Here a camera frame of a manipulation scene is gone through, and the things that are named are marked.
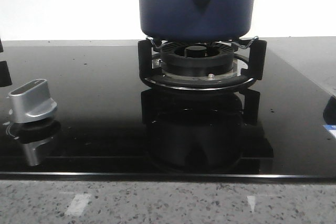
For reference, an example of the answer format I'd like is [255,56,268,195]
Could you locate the black gas burner head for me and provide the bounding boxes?
[160,42,234,77]

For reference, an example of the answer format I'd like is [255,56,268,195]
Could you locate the blue bowl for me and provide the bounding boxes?
[323,96,336,125]

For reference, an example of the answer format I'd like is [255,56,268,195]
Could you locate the black pot support grate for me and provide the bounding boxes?
[138,36,267,92]

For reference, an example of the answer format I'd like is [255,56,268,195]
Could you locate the blue label sticker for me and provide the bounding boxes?
[323,124,336,138]

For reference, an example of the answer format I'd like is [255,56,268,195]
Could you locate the blue cooking pot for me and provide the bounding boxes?
[139,0,254,42]

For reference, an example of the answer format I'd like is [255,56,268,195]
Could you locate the silver stove knob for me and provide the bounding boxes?
[8,79,57,123]

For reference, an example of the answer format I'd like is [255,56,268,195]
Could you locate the black glass stove top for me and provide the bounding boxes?
[1,41,335,182]

